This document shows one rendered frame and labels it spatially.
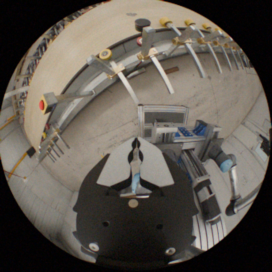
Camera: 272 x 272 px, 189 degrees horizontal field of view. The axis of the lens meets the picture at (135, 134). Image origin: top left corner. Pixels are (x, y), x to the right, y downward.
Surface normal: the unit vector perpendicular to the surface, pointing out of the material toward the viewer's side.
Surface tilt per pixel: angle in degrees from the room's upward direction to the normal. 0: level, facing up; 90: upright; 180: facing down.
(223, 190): 90
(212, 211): 90
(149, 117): 0
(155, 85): 0
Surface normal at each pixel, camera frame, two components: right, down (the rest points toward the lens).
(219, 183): -0.55, -0.74
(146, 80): -0.03, 0.48
